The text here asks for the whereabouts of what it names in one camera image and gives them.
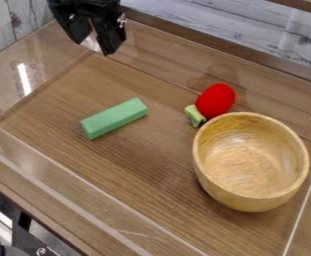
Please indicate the light wooden bowl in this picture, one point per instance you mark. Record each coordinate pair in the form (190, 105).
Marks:
(250, 160)

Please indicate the clear acrylic front barrier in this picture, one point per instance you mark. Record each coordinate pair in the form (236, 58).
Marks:
(99, 225)

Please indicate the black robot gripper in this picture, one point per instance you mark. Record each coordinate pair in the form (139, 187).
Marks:
(71, 13)

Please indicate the small green block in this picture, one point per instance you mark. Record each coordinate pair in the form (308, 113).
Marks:
(194, 115)

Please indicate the black table leg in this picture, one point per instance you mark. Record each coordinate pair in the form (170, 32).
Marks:
(20, 226)

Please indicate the red plush ball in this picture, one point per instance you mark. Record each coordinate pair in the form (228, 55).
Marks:
(215, 101)

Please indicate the green rectangular block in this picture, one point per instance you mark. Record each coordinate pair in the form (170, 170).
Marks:
(112, 118)

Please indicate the clear acrylic corner bracket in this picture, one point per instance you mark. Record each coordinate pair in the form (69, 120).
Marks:
(91, 43)

